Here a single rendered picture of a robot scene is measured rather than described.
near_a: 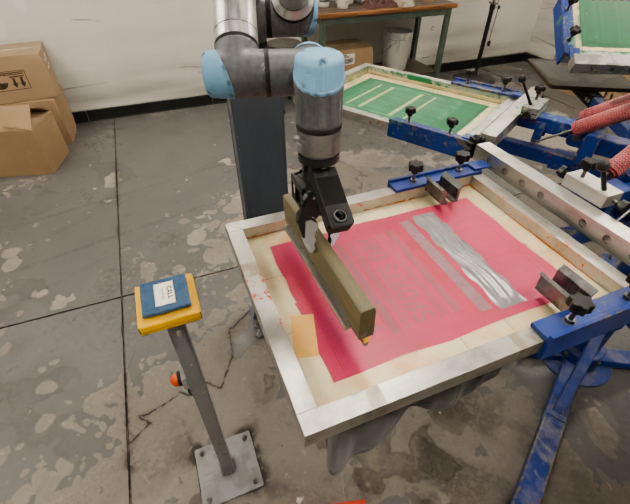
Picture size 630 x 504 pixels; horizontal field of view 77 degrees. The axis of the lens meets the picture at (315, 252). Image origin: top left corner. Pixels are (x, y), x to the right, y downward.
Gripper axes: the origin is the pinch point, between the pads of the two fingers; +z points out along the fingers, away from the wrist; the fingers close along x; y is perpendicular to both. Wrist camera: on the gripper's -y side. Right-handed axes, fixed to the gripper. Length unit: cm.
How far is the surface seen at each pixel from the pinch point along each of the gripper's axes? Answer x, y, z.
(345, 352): 1.4, -15.7, 13.8
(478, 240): -45.0, 2.5, 13.9
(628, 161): -93, 4, 2
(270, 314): 12.7, -4.1, 10.4
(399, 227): -28.9, 14.9, 14.0
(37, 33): 103, 380, 32
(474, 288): -32.9, -11.0, 13.9
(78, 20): 69, 380, 25
